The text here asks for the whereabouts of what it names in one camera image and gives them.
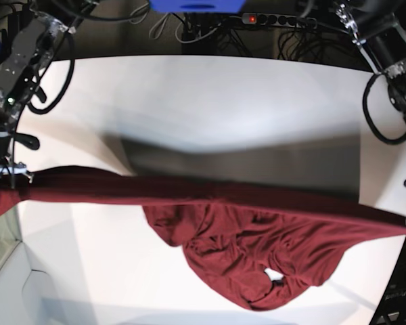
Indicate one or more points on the dark red t-shirt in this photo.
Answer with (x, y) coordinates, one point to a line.
(258, 246)

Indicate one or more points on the blue box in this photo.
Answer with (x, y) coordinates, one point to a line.
(197, 6)

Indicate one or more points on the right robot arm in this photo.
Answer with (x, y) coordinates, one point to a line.
(32, 51)

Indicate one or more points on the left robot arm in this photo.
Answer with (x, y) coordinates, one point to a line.
(381, 40)

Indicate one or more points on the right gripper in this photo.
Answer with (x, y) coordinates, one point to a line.
(8, 166)

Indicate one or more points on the black power strip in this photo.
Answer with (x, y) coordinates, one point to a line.
(275, 20)

